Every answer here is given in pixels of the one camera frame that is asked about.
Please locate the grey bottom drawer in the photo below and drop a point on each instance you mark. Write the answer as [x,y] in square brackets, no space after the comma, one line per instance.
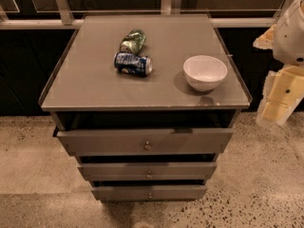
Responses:
[150,192]

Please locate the grey top drawer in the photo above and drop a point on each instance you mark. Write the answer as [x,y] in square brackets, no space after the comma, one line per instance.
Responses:
[132,142]

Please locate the green soda can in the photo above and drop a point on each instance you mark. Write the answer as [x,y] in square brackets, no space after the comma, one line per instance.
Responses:
[133,42]

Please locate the white bowl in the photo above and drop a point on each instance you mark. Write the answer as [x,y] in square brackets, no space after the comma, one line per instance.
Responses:
[204,73]

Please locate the grey drawer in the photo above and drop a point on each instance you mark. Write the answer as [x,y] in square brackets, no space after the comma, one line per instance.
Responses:
[132,142]
[147,171]
[150,192]

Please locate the metal window railing frame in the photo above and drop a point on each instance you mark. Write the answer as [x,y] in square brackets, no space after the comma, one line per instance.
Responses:
[48,14]

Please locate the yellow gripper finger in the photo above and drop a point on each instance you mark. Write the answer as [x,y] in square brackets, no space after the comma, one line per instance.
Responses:
[265,40]
[282,93]

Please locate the grey drawer cabinet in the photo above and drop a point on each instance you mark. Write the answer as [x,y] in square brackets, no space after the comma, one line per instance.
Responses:
[86,91]

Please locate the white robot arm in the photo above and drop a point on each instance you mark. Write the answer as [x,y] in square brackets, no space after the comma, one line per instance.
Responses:
[288,42]

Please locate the blue soda can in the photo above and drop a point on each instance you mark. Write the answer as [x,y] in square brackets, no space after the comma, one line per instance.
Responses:
[133,64]

